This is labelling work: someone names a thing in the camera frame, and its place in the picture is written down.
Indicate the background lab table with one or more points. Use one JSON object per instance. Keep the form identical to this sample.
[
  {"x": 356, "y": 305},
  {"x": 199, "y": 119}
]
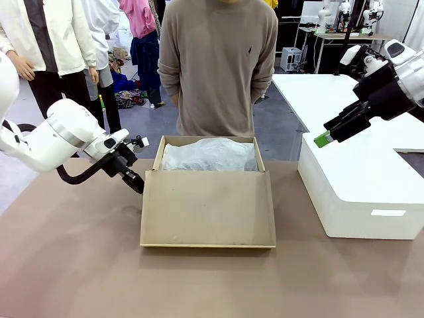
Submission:
[{"x": 348, "y": 37}]

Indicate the white cardboard carton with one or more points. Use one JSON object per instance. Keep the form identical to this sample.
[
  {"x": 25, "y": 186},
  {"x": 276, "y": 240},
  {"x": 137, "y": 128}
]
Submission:
[{"x": 124, "y": 36}]

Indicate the white tissue paper sheet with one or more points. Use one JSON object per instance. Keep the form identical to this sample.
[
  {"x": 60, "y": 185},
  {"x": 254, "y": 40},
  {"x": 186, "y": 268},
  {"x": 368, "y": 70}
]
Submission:
[{"x": 208, "y": 155}]

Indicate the white computer case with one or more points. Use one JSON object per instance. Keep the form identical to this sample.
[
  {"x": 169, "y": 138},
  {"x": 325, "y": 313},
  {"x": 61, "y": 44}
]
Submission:
[{"x": 291, "y": 59}]

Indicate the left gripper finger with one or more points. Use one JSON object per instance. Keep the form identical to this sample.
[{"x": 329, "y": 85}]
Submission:
[
  {"x": 137, "y": 180},
  {"x": 130, "y": 182}
]

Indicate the person in beige sweater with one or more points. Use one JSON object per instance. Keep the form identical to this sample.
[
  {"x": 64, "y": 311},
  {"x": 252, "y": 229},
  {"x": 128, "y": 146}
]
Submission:
[{"x": 215, "y": 66}]

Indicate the bystander in cream jacket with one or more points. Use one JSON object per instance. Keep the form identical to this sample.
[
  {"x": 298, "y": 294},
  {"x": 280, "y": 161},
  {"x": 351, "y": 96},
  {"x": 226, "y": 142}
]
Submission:
[{"x": 66, "y": 33}]

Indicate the person in pink hoodie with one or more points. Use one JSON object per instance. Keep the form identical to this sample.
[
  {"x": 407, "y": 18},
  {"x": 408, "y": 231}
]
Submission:
[{"x": 139, "y": 16}]

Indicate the white label sticker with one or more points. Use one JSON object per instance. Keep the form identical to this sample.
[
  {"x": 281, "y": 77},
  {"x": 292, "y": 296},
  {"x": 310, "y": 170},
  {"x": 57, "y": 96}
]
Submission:
[{"x": 387, "y": 212}]

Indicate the black stand pole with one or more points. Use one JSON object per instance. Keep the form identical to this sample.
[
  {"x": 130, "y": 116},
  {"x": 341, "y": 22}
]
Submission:
[{"x": 348, "y": 36}]

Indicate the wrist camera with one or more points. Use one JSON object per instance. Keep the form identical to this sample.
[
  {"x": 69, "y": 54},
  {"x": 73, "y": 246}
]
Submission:
[
  {"x": 349, "y": 54},
  {"x": 145, "y": 142}
]

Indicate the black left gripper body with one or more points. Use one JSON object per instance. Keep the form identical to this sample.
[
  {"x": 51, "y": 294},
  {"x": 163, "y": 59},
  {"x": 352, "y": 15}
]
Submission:
[{"x": 121, "y": 162}]

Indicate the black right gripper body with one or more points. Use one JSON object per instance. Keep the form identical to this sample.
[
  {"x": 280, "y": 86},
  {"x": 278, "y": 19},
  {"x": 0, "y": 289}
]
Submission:
[{"x": 387, "y": 96}]

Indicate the white foam block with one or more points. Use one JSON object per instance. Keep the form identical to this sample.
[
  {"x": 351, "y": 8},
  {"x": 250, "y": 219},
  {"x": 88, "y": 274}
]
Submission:
[{"x": 357, "y": 185}]

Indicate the cardboard shoe box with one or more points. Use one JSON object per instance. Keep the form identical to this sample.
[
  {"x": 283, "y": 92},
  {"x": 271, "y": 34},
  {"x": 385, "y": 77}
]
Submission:
[{"x": 205, "y": 212}]

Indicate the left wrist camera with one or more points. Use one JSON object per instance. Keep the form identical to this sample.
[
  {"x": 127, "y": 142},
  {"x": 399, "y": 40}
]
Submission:
[{"x": 145, "y": 142}]

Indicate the bystander in grey shorts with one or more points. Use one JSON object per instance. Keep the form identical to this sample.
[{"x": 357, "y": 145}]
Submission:
[{"x": 102, "y": 20}]

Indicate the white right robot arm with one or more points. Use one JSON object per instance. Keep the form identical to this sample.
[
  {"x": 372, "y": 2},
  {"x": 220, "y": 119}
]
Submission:
[{"x": 414, "y": 69}]

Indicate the white board panel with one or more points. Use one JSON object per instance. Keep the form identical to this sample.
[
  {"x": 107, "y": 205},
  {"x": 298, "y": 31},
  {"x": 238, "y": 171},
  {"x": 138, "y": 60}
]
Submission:
[{"x": 311, "y": 11}]

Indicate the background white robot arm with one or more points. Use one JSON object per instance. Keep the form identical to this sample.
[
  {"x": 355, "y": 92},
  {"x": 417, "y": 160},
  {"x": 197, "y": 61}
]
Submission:
[
  {"x": 344, "y": 11},
  {"x": 371, "y": 13},
  {"x": 324, "y": 15}
]

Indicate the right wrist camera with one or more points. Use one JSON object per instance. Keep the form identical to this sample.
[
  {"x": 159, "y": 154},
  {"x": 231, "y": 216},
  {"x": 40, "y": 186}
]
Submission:
[{"x": 349, "y": 54}]

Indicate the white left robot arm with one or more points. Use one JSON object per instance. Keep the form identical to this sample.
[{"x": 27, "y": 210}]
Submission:
[{"x": 56, "y": 136}]

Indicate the pile of colourful clothes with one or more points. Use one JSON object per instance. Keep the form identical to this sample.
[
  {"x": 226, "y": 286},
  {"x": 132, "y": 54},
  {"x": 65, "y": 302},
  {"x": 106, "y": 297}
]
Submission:
[{"x": 127, "y": 96}]

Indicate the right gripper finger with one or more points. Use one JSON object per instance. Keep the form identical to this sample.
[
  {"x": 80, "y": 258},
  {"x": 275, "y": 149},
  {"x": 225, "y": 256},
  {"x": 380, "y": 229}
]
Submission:
[
  {"x": 348, "y": 114},
  {"x": 348, "y": 130}
]

